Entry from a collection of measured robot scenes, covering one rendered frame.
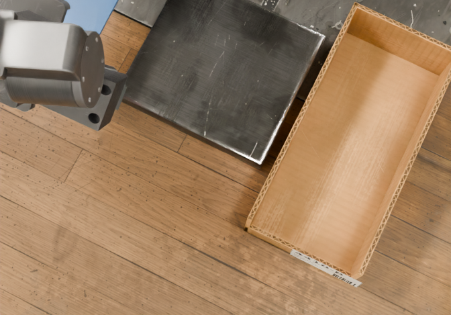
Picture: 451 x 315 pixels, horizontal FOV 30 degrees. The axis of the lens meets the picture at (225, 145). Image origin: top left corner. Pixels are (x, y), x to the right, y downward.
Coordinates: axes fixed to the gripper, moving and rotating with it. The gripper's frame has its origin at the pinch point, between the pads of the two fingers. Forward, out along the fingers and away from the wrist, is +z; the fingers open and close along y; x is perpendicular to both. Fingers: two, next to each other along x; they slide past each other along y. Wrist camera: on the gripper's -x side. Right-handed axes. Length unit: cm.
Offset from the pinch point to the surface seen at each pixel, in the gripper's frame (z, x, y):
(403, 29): 10.5, -30.8, 12.7
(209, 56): 10.4, -13.6, 2.1
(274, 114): 8.6, -22.4, -0.4
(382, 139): 11.1, -33.9, 1.4
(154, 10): 13.8, -5.6, 3.5
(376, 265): 4.9, -38.3, -9.5
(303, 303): 1.7, -32.9, -15.2
